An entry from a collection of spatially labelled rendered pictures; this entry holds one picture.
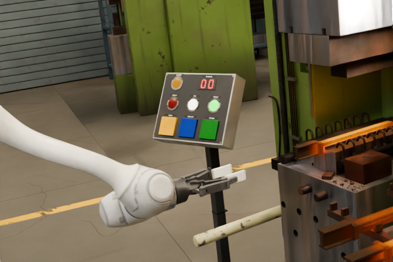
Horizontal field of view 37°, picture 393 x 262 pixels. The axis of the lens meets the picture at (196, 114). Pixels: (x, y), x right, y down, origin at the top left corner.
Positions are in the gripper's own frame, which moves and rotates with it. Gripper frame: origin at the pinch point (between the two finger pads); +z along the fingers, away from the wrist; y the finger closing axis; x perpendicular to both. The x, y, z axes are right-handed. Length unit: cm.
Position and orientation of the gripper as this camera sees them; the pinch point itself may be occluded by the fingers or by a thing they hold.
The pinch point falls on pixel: (230, 173)
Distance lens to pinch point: 180.5
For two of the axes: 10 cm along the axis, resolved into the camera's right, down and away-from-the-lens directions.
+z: 8.6, -2.2, 4.6
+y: 4.9, 1.6, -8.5
